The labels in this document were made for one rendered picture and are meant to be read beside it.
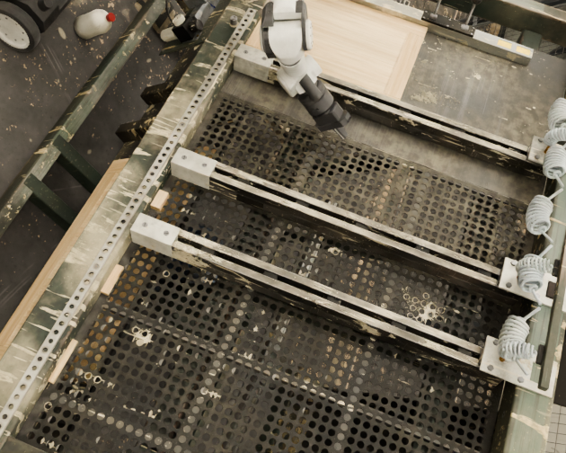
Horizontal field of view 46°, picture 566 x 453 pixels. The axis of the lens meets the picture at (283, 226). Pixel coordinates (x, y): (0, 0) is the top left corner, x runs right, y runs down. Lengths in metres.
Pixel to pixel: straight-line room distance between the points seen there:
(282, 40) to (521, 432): 1.14
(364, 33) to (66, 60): 1.25
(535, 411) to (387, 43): 1.35
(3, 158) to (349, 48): 1.37
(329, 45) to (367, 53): 0.14
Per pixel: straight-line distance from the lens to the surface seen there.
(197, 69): 2.25
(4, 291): 2.73
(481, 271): 1.97
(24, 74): 2.86
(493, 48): 2.60
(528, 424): 1.81
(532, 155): 2.21
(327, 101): 2.03
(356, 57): 2.41
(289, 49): 1.76
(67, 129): 2.70
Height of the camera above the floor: 2.39
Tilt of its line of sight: 38 degrees down
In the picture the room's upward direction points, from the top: 87 degrees clockwise
